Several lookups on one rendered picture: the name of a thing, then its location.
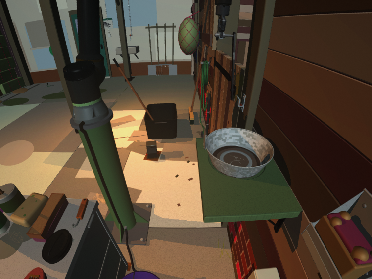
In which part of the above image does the olive wooden post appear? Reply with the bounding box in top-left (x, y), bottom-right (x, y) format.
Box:
top-left (39, 0), bottom-right (77, 117)
top-left (115, 0), bottom-right (136, 82)

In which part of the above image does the black tub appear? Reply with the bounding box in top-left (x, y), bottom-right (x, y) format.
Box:
top-left (144, 102), bottom-right (178, 140)

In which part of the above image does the small dark block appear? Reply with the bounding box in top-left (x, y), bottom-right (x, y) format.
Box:
top-left (146, 141), bottom-right (158, 159)

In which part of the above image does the brown floor mat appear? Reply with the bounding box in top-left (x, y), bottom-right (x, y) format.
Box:
top-left (143, 150), bottom-right (164, 162)

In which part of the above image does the green hay net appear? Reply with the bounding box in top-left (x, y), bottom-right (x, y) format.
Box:
top-left (177, 11), bottom-right (200, 56)

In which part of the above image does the black round disc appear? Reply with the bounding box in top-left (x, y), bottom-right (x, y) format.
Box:
top-left (42, 229), bottom-right (74, 264)

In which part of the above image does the brown wooden brush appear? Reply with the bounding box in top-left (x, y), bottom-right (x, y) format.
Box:
top-left (26, 193), bottom-right (69, 243)

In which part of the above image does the green hanging rope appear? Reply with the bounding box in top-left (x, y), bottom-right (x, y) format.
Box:
top-left (201, 59), bottom-right (212, 113)

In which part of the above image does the black door bar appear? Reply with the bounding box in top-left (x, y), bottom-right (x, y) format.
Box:
top-left (231, 32), bottom-right (238, 101)

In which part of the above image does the dark grey cabinet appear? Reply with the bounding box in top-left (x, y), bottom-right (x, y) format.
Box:
top-left (65, 198), bottom-right (131, 279)

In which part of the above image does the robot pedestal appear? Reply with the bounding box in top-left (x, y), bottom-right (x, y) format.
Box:
top-left (70, 98), bottom-right (153, 246)

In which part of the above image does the green ledge shelf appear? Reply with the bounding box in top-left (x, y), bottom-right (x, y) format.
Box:
top-left (195, 136), bottom-right (303, 233)

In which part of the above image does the grey tool rack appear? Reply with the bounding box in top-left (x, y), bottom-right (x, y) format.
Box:
top-left (145, 23), bottom-right (179, 77)

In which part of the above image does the green door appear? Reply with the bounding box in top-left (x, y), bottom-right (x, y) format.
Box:
top-left (68, 9), bottom-right (113, 78)

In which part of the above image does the maroon pad with wooden knobs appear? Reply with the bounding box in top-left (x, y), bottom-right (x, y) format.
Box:
top-left (315, 210), bottom-right (372, 278)

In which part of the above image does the white wall trough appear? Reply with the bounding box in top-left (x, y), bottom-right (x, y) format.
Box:
top-left (115, 45), bottom-right (140, 60)

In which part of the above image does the orange handled broom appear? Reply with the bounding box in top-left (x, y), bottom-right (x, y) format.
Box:
top-left (187, 62), bottom-right (205, 126)

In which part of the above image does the brown plank stable wall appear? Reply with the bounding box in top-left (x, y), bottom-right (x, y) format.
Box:
top-left (250, 0), bottom-right (372, 279)

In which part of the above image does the red plaid rug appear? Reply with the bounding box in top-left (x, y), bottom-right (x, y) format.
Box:
top-left (227, 221), bottom-right (259, 279)

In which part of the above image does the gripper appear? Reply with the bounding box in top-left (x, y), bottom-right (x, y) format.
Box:
top-left (215, 0), bottom-right (231, 34)

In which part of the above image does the cream box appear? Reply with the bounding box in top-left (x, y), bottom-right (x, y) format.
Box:
top-left (252, 267), bottom-right (281, 279)

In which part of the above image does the grey notice board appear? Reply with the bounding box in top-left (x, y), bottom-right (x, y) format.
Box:
top-left (24, 19), bottom-right (49, 49)

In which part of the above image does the green round tin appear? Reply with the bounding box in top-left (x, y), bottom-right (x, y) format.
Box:
top-left (0, 211), bottom-right (11, 235)
top-left (0, 183), bottom-right (27, 214)

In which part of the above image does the purple ball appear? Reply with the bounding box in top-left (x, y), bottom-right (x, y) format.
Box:
top-left (120, 270), bottom-right (162, 279)

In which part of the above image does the brown long tool handle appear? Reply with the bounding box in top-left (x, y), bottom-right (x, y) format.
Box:
top-left (112, 58), bottom-right (155, 121)

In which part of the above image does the grey metal feed pan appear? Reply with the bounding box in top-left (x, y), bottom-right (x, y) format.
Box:
top-left (204, 127), bottom-right (275, 178)

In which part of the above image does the orange handled hoof pick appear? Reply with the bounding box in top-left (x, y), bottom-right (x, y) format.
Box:
top-left (72, 198), bottom-right (89, 228)

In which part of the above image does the red black hanging strap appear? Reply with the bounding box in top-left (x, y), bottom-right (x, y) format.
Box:
top-left (204, 83), bottom-right (212, 124)

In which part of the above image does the red brush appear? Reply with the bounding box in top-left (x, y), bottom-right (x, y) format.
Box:
top-left (22, 267), bottom-right (47, 279)

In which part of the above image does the dark shelf unit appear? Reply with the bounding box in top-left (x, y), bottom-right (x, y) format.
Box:
top-left (0, 8), bottom-right (33, 88)

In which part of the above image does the black cable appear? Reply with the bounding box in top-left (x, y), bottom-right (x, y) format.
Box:
top-left (78, 121), bottom-right (138, 272)

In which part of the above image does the grey hanging chain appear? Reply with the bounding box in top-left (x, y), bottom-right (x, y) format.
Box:
top-left (127, 0), bottom-right (135, 42)

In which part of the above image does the wooden slatted stable door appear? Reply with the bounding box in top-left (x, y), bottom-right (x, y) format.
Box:
top-left (202, 47), bottom-right (254, 140)

